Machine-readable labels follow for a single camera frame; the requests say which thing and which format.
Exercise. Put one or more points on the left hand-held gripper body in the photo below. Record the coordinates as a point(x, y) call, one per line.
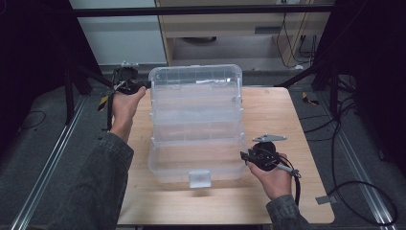
point(126, 74)

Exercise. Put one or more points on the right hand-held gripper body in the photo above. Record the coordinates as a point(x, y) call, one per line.
point(265, 153)

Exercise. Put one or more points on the clear plastic storage box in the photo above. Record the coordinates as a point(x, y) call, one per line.
point(196, 127)

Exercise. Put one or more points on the person's left hand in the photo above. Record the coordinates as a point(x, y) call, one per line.
point(124, 108)

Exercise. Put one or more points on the person's right hand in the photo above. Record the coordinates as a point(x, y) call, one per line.
point(276, 183)

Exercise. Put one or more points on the white cabinet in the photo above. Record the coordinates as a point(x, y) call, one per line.
point(121, 38)

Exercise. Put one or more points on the yellow black floor tape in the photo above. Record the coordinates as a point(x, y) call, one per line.
point(309, 99)
point(102, 103)

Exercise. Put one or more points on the black metal stand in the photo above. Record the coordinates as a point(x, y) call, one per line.
point(333, 89)
point(68, 96)

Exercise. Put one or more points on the grey tape piece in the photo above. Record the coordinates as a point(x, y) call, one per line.
point(326, 199)

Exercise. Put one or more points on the black curtain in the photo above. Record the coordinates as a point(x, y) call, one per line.
point(32, 64)
point(376, 80)

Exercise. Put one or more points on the light wooden desk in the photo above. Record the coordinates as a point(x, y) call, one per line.
point(223, 25)

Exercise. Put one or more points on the black horizontal frame bar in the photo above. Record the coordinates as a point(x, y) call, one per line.
point(191, 10)

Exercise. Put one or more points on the silver floor rail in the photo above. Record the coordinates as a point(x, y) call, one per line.
point(48, 166)
point(357, 166)

